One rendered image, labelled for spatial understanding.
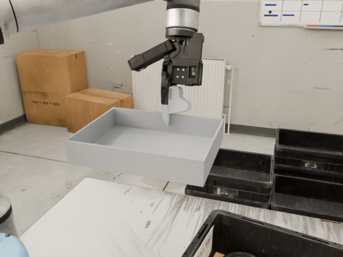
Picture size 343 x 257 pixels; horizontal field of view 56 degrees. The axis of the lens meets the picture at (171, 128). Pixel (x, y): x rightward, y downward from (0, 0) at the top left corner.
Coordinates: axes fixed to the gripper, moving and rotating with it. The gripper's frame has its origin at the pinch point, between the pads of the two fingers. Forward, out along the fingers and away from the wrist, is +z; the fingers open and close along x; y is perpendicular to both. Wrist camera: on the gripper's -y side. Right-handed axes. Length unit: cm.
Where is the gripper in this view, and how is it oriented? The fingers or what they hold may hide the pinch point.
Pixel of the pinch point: (165, 120)
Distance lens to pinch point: 75.3
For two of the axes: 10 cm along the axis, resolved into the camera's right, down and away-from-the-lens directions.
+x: 2.4, -0.7, 9.7
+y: 9.7, 0.9, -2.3
